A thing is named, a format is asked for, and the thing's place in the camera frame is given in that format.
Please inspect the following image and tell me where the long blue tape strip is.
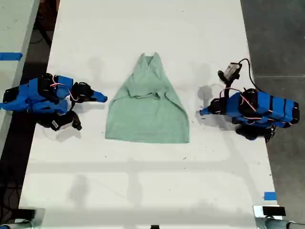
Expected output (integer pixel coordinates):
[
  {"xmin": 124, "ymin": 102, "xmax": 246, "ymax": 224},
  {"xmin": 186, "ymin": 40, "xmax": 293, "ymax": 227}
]
[{"xmin": 0, "ymin": 52, "xmax": 23, "ymax": 61}]

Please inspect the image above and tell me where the grey metal pipe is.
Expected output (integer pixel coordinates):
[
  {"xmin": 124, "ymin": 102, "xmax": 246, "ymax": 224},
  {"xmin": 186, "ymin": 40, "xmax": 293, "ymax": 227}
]
[
  {"xmin": 0, "ymin": 220, "xmax": 34, "ymax": 229},
  {"xmin": 255, "ymin": 217, "xmax": 305, "ymax": 229}
]

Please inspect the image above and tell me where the black floor cable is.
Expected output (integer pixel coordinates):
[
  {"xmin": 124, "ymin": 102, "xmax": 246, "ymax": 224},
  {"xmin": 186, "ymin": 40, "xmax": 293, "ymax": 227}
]
[{"xmin": 30, "ymin": 22, "xmax": 52, "ymax": 47}]

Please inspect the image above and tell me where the red white arm wire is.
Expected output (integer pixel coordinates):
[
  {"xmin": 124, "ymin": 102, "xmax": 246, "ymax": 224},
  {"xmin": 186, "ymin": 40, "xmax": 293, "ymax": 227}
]
[
  {"xmin": 219, "ymin": 87, "xmax": 258, "ymax": 114},
  {"xmin": 51, "ymin": 74, "xmax": 80, "ymax": 103}
]

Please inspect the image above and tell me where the small blue tape piece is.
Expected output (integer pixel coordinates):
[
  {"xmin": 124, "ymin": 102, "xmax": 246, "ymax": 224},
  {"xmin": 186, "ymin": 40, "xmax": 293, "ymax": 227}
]
[{"xmin": 264, "ymin": 191, "xmax": 278, "ymax": 201}]

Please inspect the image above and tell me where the pale green t-shirt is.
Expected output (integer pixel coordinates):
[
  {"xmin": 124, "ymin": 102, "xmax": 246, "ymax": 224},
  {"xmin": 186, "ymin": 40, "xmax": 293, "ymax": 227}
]
[{"xmin": 104, "ymin": 52, "xmax": 191, "ymax": 145}]

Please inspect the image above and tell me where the black white camera box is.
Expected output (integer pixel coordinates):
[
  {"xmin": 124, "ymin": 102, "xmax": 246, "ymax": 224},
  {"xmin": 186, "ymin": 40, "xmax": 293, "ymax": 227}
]
[{"xmin": 46, "ymin": 111, "xmax": 73, "ymax": 132}]

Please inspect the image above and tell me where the small black box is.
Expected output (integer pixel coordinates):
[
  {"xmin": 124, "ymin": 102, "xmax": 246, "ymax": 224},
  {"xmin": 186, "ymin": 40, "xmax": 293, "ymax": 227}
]
[
  {"xmin": 262, "ymin": 206, "xmax": 286, "ymax": 217},
  {"xmin": 17, "ymin": 208, "xmax": 37, "ymax": 220}
]

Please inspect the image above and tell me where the silver metal bracket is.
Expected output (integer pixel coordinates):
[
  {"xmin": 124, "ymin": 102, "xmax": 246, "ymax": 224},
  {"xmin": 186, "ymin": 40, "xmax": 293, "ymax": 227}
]
[{"xmin": 253, "ymin": 205, "xmax": 287, "ymax": 219}]

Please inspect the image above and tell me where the grey metal bracket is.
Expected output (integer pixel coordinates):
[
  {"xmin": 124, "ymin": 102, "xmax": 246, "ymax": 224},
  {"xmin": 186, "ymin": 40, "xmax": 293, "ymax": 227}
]
[{"xmin": 13, "ymin": 208, "xmax": 46, "ymax": 229}]

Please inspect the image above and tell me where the short black camera stalk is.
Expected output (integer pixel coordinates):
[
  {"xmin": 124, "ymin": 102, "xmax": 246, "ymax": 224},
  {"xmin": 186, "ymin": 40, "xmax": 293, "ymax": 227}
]
[
  {"xmin": 70, "ymin": 111, "xmax": 83, "ymax": 131},
  {"xmin": 224, "ymin": 78, "xmax": 236, "ymax": 91}
]

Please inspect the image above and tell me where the black camera cable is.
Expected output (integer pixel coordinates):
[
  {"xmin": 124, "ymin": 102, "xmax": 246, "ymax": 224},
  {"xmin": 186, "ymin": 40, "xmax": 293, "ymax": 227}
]
[{"xmin": 237, "ymin": 58, "xmax": 258, "ymax": 91}]

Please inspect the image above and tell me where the white side table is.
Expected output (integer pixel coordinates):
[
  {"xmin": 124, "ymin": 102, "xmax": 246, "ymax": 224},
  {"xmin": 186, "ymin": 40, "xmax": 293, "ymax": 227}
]
[{"xmin": 0, "ymin": 0, "xmax": 41, "ymax": 153}]

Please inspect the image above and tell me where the black grey camera box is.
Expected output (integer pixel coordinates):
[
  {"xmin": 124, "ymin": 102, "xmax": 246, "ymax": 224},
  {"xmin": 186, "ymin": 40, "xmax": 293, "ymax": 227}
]
[{"xmin": 217, "ymin": 62, "xmax": 242, "ymax": 83}]

